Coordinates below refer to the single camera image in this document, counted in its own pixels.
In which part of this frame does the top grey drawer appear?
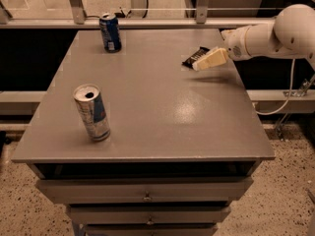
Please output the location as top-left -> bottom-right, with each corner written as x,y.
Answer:
36,177 -> 253,205

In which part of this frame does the grey drawer cabinet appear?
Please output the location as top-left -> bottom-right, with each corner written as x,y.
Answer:
11,29 -> 276,236

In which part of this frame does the grey drawer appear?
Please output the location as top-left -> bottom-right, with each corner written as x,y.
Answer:
36,177 -> 253,205
67,204 -> 230,225
85,224 -> 218,236

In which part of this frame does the blue pepsi can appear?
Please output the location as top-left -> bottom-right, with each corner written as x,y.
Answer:
99,13 -> 122,53

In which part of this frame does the grey metal railing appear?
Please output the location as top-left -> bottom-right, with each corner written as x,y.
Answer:
0,0 -> 315,30

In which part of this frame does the silver blue redbull can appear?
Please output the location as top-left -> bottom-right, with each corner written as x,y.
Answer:
73,84 -> 110,141

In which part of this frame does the black rxbar chocolate wrapper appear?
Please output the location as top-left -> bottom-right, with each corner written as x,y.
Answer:
182,47 -> 210,69

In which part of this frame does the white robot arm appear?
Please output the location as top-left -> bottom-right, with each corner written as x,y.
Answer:
192,4 -> 315,71

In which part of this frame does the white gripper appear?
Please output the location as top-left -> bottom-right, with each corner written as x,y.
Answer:
192,26 -> 258,71

